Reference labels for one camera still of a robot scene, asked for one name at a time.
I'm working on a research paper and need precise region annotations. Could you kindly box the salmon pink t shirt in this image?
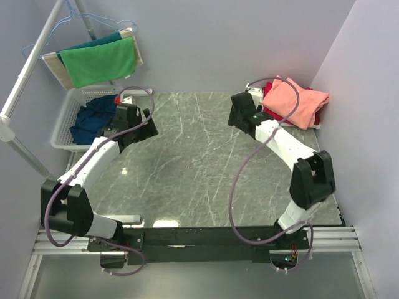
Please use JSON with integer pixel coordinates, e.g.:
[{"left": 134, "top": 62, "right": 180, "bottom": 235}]
[{"left": 262, "top": 78, "right": 330, "bottom": 130}]

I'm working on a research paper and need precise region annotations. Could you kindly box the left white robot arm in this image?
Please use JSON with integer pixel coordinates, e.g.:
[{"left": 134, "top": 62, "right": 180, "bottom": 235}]
[{"left": 40, "top": 103, "right": 158, "bottom": 250}]

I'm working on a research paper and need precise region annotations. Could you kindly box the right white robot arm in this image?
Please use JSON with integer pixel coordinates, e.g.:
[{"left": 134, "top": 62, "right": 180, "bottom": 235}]
[{"left": 228, "top": 92, "right": 336, "bottom": 249}]

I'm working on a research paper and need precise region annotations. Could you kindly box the folded magenta t shirt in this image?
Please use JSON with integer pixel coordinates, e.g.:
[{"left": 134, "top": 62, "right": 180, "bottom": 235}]
[{"left": 262, "top": 80, "right": 315, "bottom": 130}]

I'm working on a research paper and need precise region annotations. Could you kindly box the navy blue t shirt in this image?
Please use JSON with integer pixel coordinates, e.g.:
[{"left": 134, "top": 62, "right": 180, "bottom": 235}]
[{"left": 70, "top": 95, "right": 117, "bottom": 145}]

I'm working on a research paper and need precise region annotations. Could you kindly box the green towel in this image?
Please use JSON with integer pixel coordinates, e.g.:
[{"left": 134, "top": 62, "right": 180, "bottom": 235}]
[{"left": 59, "top": 37, "right": 136, "bottom": 88}]

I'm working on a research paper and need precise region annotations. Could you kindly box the folded white t shirt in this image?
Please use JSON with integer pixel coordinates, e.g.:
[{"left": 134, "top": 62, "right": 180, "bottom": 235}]
[{"left": 281, "top": 122, "right": 320, "bottom": 130}]

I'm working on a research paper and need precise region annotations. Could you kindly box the white plastic laundry basket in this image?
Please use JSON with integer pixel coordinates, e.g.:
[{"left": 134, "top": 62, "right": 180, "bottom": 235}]
[{"left": 50, "top": 85, "right": 122, "bottom": 153}]

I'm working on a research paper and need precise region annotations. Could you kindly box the teal towel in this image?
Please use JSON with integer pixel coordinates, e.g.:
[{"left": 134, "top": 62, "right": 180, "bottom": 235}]
[{"left": 56, "top": 32, "right": 122, "bottom": 64}]

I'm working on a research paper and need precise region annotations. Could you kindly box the beige towel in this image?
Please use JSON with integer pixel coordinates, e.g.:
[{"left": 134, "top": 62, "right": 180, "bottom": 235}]
[{"left": 42, "top": 28, "right": 143, "bottom": 90}]

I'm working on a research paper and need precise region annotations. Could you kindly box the black base beam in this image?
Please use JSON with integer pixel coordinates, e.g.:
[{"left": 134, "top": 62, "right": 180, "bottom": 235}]
[{"left": 87, "top": 227, "right": 309, "bottom": 269}]

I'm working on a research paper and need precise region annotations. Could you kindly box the white clothes rack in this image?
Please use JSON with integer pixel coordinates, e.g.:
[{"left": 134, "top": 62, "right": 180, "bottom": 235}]
[{"left": 0, "top": 0, "right": 153, "bottom": 225}]

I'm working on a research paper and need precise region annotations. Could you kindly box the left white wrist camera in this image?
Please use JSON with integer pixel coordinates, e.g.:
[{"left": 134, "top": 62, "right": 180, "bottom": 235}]
[{"left": 114, "top": 95, "right": 136, "bottom": 105}]

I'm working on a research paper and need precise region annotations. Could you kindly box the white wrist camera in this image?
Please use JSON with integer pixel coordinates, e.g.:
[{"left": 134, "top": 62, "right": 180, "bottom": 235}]
[
  {"left": 245, "top": 84, "right": 264, "bottom": 106},
  {"left": 114, "top": 95, "right": 136, "bottom": 105}
]

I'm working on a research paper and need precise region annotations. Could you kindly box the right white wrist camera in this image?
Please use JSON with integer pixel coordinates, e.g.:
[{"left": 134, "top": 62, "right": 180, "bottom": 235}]
[{"left": 245, "top": 84, "right": 264, "bottom": 106}]

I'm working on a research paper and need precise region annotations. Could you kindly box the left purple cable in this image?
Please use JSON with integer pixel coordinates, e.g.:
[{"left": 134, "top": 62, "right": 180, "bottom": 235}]
[{"left": 44, "top": 85, "right": 156, "bottom": 277}]

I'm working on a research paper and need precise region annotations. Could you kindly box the purple cable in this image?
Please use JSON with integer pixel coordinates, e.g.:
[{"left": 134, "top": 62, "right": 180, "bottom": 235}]
[
  {"left": 44, "top": 85, "right": 156, "bottom": 277},
  {"left": 229, "top": 77, "right": 314, "bottom": 273}
]

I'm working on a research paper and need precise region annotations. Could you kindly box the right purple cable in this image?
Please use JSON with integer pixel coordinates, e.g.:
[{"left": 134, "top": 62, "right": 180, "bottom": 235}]
[{"left": 229, "top": 77, "right": 314, "bottom": 273}]

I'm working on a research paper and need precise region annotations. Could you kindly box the blue wire hanger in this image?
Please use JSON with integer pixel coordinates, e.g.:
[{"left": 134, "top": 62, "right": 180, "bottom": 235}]
[{"left": 22, "top": 0, "right": 137, "bottom": 60}]

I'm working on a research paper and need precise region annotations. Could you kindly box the aluminium rail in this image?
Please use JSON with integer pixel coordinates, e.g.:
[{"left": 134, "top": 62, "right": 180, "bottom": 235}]
[{"left": 17, "top": 226, "right": 375, "bottom": 299}]

